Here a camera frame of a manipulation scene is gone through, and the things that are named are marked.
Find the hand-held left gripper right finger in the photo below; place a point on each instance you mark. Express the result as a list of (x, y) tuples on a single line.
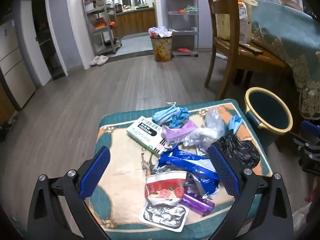
[(223, 170)]

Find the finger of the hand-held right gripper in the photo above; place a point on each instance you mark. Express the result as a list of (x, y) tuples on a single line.
[(307, 143), (310, 126)]

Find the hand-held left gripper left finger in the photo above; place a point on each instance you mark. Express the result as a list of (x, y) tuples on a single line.
[(96, 172)]

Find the black plastic bag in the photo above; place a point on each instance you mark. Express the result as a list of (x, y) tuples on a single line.
[(240, 147)]

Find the blue snack wrapper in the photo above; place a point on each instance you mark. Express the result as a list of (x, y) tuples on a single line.
[(190, 162)]

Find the purple plastic bottle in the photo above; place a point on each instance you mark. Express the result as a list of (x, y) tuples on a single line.
[(197, 202)]

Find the blue bin with yellow rim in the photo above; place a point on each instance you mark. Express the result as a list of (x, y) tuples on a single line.
[(270, 112)]

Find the clear plastic bag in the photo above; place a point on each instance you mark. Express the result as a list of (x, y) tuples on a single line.
[(212, 127)]

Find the blue face mask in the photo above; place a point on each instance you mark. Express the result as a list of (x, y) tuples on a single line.
[(235, 123), (162, 115)]

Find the red floral packet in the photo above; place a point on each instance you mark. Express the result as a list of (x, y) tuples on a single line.
[(165, 187)]

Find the purple plastic bag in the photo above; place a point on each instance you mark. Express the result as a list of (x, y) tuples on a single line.
[(175, 131)]

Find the white green medicine box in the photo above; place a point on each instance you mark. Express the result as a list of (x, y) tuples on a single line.
[(142, 130)]

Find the blue glove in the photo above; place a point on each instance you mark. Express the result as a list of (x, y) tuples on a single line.
[(178, 118)]

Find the silver foil tray pack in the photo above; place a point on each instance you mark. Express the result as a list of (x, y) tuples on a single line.
[(162, 215)]

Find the teal orange printed cushion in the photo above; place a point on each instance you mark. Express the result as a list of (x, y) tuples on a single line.
[(120, 160)]

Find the white plastic bag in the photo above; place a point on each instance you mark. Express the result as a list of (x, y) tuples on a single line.
[(302, 217)]

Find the black flat box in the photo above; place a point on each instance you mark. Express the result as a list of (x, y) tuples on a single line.
[(252, 50)]

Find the teal lace tablecloth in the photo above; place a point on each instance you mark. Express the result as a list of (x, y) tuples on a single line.
[(282, 30)]

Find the wooden chair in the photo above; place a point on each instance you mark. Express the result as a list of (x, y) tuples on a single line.
[(225, 55)]

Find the white fluffy slipper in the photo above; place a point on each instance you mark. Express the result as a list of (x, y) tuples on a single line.
[(103, 60), (94, 61)]

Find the white power strip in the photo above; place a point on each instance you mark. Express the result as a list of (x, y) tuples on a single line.
[(221, 55)]

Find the brown paper bag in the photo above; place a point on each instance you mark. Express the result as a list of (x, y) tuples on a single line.
[(225, 25)]

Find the silver fridge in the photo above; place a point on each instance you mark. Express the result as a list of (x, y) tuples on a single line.
[(15, 67)]

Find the floral waste bin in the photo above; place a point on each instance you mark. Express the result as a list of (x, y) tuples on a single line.
[(162, 50)]

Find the metal shelf rack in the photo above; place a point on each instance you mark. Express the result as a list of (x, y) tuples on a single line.
[(102, 31)]

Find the crumpled white plastic bags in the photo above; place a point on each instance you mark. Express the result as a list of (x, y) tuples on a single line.
[(161, 32)]

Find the wooden kitchen cabinet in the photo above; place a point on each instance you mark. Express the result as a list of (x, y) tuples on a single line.
[(135, 22)]

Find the grey trolley shelf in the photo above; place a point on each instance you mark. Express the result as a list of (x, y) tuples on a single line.
[(182, 12)]

